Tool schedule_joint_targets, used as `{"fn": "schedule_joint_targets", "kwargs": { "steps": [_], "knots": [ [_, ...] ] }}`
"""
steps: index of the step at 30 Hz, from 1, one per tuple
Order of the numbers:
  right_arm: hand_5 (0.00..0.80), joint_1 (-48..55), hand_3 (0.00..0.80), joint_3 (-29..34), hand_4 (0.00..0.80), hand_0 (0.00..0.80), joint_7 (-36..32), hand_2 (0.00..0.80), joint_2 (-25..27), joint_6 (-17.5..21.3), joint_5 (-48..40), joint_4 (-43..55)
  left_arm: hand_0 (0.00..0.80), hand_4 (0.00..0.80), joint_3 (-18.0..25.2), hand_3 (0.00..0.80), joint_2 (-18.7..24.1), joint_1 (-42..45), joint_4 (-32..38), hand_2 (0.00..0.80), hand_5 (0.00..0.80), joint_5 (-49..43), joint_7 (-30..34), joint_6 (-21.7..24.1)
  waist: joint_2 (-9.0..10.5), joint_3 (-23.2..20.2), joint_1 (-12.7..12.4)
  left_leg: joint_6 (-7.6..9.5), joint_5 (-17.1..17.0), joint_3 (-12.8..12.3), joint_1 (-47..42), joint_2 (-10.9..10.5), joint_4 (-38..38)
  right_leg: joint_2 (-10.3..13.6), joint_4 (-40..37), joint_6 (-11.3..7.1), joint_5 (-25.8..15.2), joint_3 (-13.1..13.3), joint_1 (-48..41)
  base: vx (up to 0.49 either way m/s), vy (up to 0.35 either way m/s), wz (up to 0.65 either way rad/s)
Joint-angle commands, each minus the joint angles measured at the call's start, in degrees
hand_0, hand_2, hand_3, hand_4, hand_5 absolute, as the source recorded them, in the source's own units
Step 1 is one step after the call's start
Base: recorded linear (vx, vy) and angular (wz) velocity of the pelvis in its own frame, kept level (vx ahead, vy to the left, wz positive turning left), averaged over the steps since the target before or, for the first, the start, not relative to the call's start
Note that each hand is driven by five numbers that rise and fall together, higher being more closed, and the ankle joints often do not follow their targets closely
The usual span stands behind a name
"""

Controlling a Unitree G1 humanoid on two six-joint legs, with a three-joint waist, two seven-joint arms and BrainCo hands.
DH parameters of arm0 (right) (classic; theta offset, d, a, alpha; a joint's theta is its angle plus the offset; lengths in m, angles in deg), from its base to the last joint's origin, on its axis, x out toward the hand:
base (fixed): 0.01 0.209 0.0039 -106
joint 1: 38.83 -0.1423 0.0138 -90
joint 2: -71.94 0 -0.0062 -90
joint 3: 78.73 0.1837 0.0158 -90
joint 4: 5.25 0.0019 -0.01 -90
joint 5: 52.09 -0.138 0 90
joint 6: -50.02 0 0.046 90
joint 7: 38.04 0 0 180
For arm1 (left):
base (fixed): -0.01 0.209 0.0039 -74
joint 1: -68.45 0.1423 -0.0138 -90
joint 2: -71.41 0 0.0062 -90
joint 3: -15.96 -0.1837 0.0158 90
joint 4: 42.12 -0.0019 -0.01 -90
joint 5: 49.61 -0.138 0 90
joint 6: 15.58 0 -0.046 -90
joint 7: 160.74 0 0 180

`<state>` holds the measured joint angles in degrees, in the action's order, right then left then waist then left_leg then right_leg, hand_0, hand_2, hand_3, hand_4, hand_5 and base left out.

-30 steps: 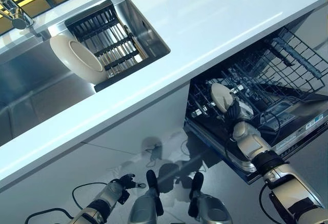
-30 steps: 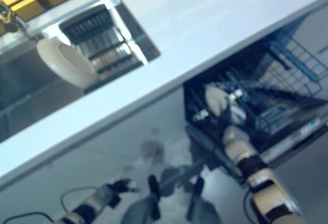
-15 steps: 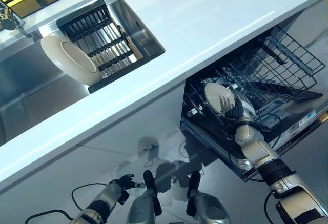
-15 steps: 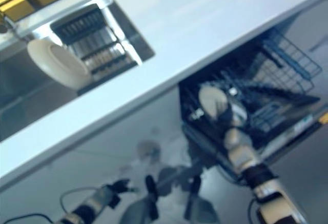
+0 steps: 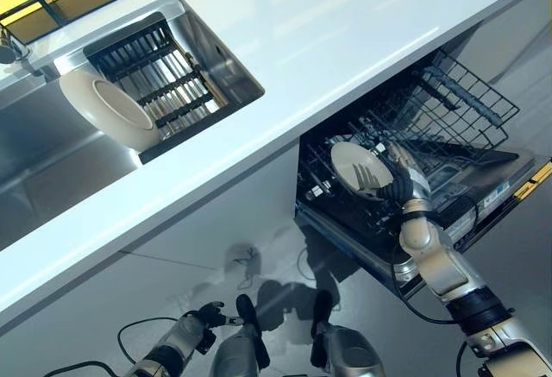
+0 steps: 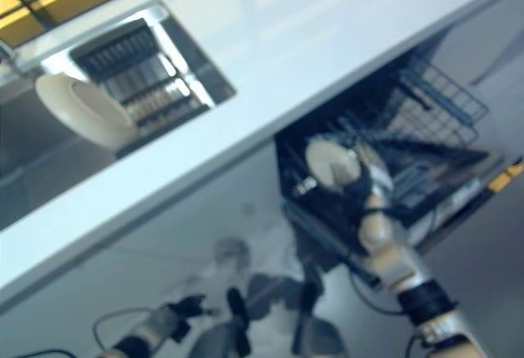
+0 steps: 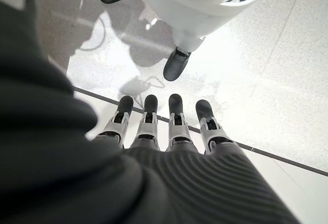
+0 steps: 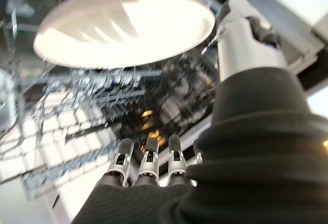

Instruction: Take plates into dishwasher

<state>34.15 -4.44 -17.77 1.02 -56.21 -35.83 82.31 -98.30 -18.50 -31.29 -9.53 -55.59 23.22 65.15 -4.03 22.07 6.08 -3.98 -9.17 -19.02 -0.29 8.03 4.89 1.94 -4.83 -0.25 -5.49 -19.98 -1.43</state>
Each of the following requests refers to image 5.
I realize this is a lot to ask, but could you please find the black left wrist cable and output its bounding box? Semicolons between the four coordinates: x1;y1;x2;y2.
41;315;183;377

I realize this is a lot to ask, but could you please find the wire dishwasher rack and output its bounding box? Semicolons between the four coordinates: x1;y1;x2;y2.
296;47;521;223

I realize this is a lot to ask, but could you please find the wide white cabinet door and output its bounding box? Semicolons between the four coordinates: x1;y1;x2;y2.
0;249;228;377

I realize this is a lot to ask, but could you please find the black dish drying rack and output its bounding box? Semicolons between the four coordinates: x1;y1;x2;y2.
81;10;243;166

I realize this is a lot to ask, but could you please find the white cabinet panel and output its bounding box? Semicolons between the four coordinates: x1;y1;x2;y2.
455;0;552;94

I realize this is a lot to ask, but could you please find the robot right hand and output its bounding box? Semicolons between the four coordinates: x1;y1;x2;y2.
350;141;433;212

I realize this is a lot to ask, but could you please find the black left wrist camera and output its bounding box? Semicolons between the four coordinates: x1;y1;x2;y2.
195;328;217;355

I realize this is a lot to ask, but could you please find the robot leg black foot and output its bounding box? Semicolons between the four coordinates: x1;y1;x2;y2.
309;289;387;377
208;292;271;377

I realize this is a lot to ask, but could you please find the stainless steel sink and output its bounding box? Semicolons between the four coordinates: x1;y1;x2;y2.
0;0;267;200

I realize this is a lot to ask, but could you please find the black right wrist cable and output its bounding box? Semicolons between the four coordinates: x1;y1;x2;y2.
389;234;459;326

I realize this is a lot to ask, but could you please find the cream ceramic plate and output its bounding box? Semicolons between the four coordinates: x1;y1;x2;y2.
58;67;163;154
329;140;394;202

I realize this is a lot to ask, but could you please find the robot left leg black foot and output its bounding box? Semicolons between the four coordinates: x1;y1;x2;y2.
208;292;271;377

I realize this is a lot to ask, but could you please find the dishwasher door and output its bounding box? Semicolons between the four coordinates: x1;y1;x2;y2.
294;147;552;301

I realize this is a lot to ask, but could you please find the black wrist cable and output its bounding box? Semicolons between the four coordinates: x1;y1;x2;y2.
389;234;459;326
41;315;183;377

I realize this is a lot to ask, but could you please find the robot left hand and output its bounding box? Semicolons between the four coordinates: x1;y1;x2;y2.
192;300;242;331

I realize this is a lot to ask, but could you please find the robot right leg black foot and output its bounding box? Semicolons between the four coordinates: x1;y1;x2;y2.
309;289;387;377

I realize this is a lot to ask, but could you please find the narrow white cabinet door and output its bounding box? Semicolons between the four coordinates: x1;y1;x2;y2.
119;155;304;275

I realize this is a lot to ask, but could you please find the chrome gooseneck kitchen faucet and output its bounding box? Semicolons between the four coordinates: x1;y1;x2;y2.
0;24;34;66

